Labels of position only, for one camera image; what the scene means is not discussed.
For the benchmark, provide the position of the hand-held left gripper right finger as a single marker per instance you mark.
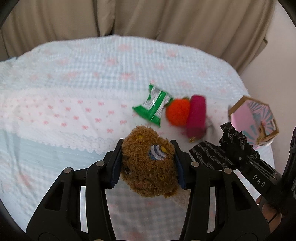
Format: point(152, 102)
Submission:
point(180, 170)

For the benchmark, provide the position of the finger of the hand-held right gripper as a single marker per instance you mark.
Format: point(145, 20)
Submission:
point(235, 141)
point(212, 155)

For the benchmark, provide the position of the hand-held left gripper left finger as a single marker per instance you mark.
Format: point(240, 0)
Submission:
point(115, 165)

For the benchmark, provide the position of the brown plush toy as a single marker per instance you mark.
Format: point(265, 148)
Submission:
point(148, 162)

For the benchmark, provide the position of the person's right hand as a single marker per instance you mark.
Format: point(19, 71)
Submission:
point(269, 213)

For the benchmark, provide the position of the pink hexagonal paper box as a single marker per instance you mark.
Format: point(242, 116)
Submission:
point(254, 118)

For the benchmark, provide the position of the orange knitted fruit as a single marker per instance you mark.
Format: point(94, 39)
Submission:
point(178, 111)

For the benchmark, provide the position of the green snack packet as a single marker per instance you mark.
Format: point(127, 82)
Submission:
point(153, 104)

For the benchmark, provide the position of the beige curtain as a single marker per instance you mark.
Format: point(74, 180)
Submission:
point(161, 20)

